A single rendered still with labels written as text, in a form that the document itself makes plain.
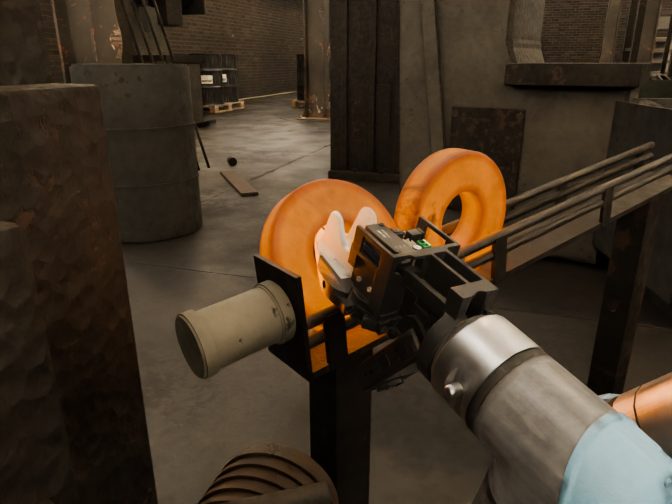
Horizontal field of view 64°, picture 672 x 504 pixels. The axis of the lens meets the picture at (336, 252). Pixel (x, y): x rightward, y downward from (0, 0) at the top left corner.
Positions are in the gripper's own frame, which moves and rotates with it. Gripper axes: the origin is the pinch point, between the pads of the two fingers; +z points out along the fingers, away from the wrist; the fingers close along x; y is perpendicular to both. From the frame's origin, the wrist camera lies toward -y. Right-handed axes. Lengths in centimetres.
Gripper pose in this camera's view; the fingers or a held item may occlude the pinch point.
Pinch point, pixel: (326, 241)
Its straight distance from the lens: 55.3
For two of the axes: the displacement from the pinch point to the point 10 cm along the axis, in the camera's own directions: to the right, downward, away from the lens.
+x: -8.4, 1.5, -5.2
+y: 1.7, -8.4, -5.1
